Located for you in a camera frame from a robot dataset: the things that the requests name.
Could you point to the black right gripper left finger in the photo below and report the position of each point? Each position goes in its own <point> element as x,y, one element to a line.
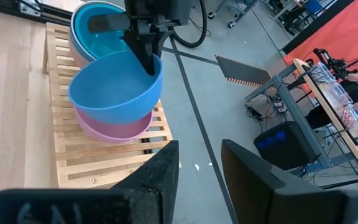
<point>104,208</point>

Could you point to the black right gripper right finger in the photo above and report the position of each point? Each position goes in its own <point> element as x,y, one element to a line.
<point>275,205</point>

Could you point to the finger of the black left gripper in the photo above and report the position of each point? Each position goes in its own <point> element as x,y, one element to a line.
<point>110,23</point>
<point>160,37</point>

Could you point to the teal bowl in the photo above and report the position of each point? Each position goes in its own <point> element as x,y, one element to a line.
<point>104,43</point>

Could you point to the beige grey bowl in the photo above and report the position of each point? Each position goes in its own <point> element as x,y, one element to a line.
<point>72,31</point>

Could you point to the deep blue bowl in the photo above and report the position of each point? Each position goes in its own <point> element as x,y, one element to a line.
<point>113,90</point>

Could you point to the pink bowl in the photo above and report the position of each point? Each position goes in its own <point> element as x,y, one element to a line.
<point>113,132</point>

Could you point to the small black robot arm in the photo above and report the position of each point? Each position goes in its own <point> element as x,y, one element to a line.
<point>337,65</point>

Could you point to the wooden slatted shelf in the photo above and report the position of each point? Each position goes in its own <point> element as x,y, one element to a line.
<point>73,155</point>

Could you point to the black computer tower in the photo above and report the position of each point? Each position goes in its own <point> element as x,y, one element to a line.
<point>284,149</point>

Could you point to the black toothed mat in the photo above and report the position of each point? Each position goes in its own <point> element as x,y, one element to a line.
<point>244,73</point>

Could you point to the black power adapter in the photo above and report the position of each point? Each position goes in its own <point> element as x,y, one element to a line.
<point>280,107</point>

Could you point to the wooden-top metal table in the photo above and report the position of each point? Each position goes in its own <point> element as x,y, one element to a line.
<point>294,109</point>

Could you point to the clear plastic box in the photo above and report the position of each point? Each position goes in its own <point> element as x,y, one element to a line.
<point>325,77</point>
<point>353,121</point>

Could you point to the orange-red partition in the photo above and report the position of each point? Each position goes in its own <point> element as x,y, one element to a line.
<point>337,34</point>

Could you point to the grey wheeled cart frame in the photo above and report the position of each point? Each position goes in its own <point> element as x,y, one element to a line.
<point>232,24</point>

